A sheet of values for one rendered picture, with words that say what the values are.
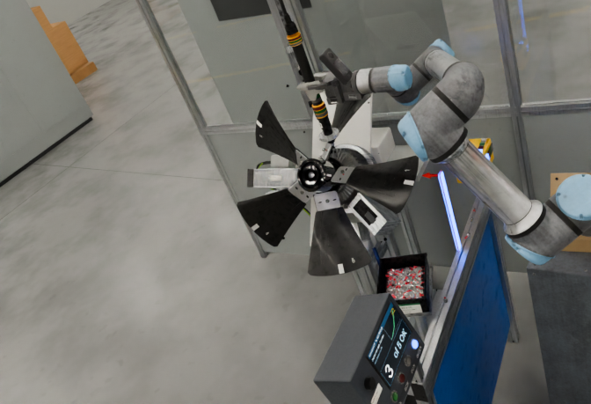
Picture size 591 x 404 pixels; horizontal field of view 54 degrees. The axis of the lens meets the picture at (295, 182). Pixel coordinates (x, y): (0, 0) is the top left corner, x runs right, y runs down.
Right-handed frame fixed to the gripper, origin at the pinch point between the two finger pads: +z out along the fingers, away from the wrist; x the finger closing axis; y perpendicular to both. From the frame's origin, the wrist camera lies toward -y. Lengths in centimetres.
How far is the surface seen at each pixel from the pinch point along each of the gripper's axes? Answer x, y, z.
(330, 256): -21, 57, 0
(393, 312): -61, 33, -43
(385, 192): -6.4, 39.6, -20.5
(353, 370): -80, 30, -42
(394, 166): 4.5, 37.2, -20.5
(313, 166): -3.4, 31.0, 5.5
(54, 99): 251, 109, 518
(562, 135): 70, 70, -62
